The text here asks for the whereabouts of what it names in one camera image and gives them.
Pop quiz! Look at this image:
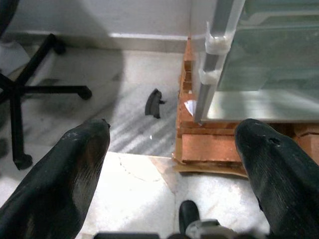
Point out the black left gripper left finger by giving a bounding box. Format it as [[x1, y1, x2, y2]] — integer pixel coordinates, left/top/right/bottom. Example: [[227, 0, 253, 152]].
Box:
[[0, 119, 111, 239]]

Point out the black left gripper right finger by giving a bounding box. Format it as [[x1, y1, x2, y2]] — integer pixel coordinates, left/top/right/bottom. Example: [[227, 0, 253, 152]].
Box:
[[235, 118, 319, 236]]

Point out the white fridge edge clip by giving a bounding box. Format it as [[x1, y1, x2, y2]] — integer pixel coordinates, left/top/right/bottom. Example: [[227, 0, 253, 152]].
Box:
[[197, 69, 221, 86], [204, 21, 236, 56]]

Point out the silver fridge door with sticker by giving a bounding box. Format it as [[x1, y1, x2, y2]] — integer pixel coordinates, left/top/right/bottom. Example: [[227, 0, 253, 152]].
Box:
[[206, 0, 319, 123]]

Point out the silver fridge cabinet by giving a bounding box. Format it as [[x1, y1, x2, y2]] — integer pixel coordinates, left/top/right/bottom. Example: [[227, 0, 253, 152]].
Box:
[[193, 0, 246, 125]]

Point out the tan cardboard sheet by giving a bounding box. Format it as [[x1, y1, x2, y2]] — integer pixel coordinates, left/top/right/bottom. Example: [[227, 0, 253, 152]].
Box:
[[171, 152, 251, 179]]

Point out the orange brick stack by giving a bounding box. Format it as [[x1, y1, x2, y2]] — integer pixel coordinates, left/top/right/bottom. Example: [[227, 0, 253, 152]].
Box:
[[171, 37, 319, 172]]

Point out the black office chair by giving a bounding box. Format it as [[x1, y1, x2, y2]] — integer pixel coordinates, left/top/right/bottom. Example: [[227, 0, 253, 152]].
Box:
[[0, 0, 93, 170]]

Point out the white paper scrap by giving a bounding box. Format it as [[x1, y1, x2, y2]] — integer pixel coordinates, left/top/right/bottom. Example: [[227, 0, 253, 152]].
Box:
[[183, 99, 198, 117]]

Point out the black curved plastic piece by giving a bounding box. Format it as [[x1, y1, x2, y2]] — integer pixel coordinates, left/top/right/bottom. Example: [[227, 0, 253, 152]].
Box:
[[145, 89, 167, 120]]

